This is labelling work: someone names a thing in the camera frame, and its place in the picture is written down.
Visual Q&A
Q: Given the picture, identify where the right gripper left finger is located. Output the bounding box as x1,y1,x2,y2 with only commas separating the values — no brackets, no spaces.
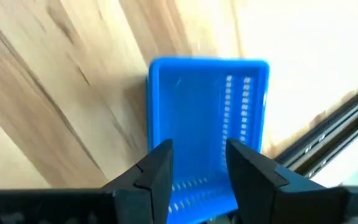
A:
101,139,174,224

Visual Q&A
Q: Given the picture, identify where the black aluminium table frame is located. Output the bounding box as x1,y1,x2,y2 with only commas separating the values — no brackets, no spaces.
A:
273,0,358,180

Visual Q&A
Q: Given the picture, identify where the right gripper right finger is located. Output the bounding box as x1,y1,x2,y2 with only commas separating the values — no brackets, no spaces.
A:
225,138,347,224

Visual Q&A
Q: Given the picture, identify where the blue slotted plastic basket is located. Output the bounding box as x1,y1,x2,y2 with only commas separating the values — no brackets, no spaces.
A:
146,55,270,224

